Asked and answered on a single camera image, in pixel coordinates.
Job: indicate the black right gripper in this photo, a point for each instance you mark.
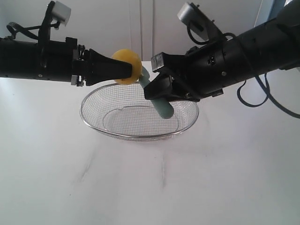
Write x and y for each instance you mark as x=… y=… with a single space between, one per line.
x=201 y=73

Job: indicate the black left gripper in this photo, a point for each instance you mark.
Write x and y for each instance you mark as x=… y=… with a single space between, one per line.
x=70 y=62

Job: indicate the green handled peeler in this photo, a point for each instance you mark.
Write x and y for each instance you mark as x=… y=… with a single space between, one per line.
x=163 y=108

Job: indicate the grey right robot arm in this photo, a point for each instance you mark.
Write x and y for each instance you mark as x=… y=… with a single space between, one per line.
x=272 y=45

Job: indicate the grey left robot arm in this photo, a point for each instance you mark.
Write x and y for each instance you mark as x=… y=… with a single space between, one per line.
x=20 y=60

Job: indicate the oval metal wire basket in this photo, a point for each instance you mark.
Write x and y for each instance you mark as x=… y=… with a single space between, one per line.
x=120 y=111

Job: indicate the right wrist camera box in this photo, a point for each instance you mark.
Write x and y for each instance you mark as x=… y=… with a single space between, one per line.
x=200 y=24

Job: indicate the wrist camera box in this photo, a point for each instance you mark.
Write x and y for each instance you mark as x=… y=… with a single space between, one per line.
x=60 y=12
x=200 y=24

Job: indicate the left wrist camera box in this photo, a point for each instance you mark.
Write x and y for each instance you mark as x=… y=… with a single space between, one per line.
x=60 y=12

